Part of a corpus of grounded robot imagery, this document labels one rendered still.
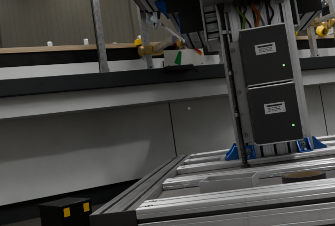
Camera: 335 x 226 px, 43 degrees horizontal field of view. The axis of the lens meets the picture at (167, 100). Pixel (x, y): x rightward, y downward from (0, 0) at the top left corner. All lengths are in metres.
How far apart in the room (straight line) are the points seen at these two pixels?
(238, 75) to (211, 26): 0.45
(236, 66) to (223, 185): 0.61
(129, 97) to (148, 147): 0.38
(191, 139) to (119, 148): 0.47
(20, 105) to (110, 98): 0.45
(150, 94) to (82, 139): 0.45
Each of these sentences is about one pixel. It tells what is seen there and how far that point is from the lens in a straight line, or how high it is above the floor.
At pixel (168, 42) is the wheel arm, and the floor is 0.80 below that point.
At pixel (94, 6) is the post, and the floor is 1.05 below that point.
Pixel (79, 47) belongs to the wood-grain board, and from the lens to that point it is 2.44.
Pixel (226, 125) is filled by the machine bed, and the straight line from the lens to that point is 2.78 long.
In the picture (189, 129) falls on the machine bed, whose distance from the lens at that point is 2.64.
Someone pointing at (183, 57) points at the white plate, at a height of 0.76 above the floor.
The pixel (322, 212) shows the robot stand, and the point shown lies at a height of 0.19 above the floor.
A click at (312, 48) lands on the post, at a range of 3.07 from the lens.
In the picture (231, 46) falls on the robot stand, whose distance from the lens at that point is 1.47.
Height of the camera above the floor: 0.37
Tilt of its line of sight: 4 degrees up
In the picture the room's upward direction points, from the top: 8 degrees counter-clockwise
